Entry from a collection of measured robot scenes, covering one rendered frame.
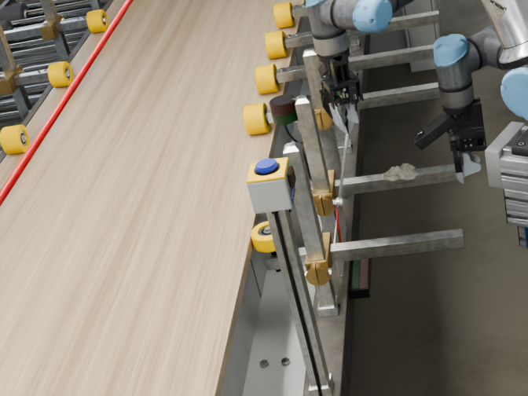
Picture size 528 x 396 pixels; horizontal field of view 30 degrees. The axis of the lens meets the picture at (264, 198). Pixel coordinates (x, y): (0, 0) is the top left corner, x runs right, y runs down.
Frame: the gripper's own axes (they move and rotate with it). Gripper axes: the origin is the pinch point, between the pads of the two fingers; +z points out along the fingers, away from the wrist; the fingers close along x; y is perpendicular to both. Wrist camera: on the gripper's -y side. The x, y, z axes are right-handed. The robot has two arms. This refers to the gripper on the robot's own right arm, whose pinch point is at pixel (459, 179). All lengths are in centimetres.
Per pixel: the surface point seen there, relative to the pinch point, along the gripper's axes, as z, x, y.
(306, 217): -13.8, -30.9, -31.6
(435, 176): -2.5, -1.6, -5.2
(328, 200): -3.8, -8.4, -30.1
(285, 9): -14, 97, -49
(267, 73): -15, 47, -49
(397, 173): -4.2, -0.7, -14.0
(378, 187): -1.6, -1.6, -19.0
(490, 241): 83, 94, 6
